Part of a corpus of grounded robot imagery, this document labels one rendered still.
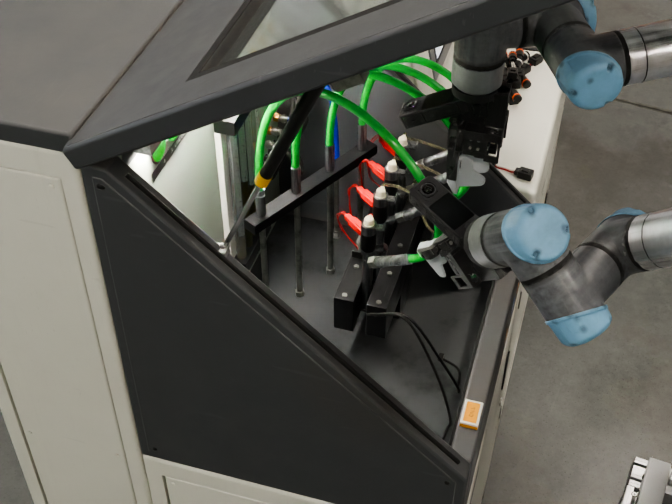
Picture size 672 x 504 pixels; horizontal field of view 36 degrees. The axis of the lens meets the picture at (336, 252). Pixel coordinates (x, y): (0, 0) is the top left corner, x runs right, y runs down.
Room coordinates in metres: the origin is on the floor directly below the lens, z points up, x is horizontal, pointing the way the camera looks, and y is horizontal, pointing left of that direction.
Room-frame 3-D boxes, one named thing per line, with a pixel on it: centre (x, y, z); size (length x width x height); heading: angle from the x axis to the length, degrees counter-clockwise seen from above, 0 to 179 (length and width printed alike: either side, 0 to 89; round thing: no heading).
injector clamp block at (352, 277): (1.45, -0.09, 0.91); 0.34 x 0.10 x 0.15; 163
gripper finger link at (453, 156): (1.26, -0.18, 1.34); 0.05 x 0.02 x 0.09; 163
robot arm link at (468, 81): (1.28, -0.21, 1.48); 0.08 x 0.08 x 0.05
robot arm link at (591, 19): (1.28, -0.31, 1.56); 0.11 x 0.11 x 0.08; 10
